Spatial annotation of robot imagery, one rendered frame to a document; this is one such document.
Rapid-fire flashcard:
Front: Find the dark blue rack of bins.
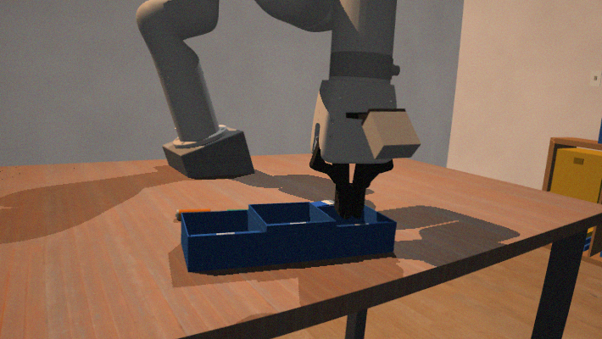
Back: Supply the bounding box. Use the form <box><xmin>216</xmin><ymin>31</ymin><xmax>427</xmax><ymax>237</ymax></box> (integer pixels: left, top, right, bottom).
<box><xmin>181</xmin><ymin>202</ymin><xmax>397</xmax><ymax>272</ymax></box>

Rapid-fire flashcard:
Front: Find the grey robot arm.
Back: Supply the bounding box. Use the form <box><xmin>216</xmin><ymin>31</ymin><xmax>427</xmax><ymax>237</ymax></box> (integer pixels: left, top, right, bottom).
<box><xmin>136</xmin><ymin>0</ymin><xmax>421</xmax><ymax>159</ymax></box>

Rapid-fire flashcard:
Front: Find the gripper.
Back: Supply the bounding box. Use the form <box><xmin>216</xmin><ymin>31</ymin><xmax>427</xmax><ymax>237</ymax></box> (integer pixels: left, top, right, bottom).
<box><xmin>309</xmin><ymin>76</ymin><xmax>397</xmax><ymax>220</ymax></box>

